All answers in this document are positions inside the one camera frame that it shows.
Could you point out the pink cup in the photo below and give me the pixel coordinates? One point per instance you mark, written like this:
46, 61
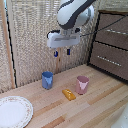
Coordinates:
82, 85

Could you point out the brown drawer cabinet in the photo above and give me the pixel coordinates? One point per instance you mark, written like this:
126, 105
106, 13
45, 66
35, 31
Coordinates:
111, 50

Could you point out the wooden post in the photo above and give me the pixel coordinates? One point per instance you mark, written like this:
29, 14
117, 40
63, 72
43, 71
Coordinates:
6, 43

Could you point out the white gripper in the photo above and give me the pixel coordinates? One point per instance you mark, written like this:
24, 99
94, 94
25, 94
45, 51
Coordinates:
63, 39

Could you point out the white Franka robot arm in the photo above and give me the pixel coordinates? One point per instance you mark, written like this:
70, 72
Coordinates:
71, 11

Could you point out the bright blue vase cup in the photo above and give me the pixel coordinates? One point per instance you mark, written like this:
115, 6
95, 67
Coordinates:
47, 81

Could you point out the white patterned plate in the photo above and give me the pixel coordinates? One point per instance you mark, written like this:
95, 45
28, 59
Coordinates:
13, 112

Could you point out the yellow orange oblong object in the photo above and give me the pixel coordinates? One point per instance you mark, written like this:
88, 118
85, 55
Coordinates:
69, 94

